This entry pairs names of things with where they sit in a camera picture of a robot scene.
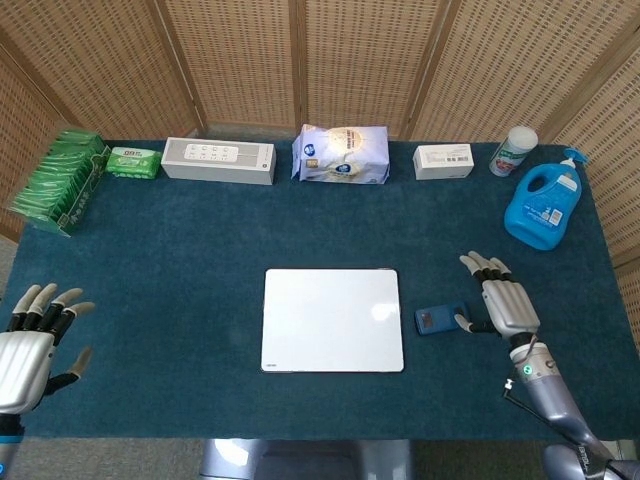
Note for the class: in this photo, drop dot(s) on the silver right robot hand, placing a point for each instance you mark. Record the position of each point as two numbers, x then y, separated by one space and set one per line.
510 305

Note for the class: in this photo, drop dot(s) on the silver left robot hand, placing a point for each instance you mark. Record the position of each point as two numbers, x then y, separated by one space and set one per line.
22 365

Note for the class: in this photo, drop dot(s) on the small blue device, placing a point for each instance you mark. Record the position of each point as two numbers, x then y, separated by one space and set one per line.
440 319

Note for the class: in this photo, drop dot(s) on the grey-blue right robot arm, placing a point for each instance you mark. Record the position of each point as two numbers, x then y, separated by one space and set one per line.
545 390

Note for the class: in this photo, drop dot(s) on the white rectangular pad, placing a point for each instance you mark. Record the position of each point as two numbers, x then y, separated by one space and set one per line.
325 320

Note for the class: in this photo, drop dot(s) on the blue detergent pump bottle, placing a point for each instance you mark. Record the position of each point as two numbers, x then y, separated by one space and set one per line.
537 215

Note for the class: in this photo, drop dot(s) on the cylindrical can with white lid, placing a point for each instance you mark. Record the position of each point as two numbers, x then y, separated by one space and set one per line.
512 152

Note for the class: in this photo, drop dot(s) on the small white cardboard box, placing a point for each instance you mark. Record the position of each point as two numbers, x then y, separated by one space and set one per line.
442 162

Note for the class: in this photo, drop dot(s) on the teal table cloth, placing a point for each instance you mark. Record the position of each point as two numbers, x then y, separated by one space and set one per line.
175 280

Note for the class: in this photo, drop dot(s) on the green sachet display box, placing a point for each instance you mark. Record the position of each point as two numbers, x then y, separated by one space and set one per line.
55 190

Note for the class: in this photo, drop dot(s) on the blue white tissue paper pack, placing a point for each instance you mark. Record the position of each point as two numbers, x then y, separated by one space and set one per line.
340 155

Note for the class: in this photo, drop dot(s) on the green tissue pack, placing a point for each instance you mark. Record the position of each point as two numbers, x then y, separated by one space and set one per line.
132 162

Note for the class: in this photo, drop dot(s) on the grey robot torso base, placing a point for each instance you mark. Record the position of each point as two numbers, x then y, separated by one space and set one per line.
300 460

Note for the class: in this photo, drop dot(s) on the long white power strip box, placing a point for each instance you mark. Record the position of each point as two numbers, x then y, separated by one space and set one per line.
220 165

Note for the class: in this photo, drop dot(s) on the woven bamboo folding screen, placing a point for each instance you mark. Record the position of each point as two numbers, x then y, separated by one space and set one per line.
240 60

